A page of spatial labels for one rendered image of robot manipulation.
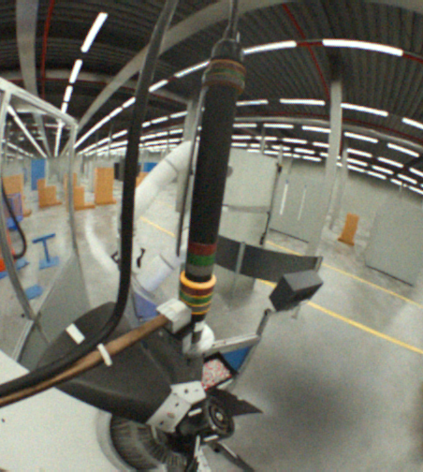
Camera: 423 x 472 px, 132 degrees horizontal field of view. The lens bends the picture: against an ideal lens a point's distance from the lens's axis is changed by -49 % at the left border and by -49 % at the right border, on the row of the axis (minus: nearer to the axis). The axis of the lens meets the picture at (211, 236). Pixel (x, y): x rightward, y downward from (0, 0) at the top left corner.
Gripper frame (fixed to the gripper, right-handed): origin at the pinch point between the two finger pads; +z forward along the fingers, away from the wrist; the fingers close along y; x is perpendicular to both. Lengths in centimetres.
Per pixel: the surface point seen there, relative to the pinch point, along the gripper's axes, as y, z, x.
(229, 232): 155, 20, 62
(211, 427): -17, 5, -67
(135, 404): -26, 0, -55
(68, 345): -32, -12, -46
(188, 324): -16, -21, -59
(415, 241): 583, 12, -316
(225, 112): -14, -44, -61
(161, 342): -7.3, 10.0, -36.3
